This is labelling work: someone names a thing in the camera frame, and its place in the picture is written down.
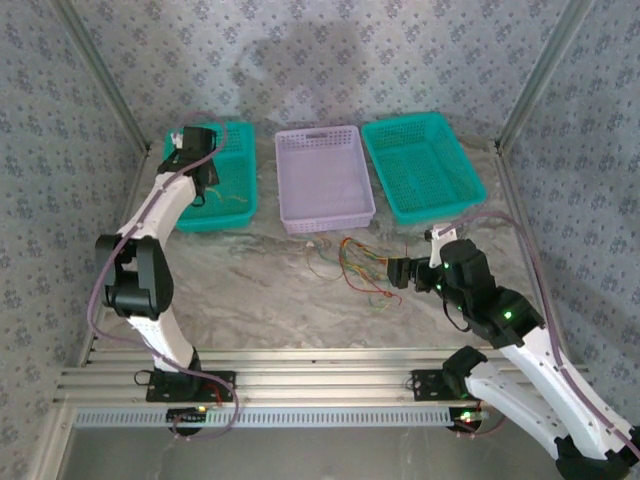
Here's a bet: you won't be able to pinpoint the teal plastic basket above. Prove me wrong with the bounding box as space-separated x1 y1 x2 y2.
164 121 259 234
360 110 489 226

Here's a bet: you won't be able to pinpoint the lilac plastic basket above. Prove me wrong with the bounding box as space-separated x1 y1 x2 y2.
274 124 377 235

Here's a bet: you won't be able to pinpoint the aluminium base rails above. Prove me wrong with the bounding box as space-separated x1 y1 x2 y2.
52 347 591 407

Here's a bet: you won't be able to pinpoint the black controller board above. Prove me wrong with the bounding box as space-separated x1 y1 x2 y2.
166 407 209 435
452 407 484 434

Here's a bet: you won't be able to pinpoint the aluminium side rail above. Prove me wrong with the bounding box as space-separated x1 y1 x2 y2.
494 144 569 361
74 144 154 369

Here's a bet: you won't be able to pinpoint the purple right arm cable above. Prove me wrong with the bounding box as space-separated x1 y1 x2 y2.
442 210 640 454

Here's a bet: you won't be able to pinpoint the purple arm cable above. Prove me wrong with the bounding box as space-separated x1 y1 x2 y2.
87 110 241 442
442 210 640 454

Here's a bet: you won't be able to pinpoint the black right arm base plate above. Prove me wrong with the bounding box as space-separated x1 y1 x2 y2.
410 368 471 401

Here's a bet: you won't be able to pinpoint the aluminium frame post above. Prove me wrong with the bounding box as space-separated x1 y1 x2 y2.
493 0 597 150
52 0 152 151

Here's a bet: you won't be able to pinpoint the grey slotted cable duct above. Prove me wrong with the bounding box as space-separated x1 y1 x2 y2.
72 405 476 430

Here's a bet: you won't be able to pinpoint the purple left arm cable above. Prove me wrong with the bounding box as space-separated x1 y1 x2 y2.
87 110 241 442

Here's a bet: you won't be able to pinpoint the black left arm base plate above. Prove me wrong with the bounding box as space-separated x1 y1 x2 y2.
145 369 237 404

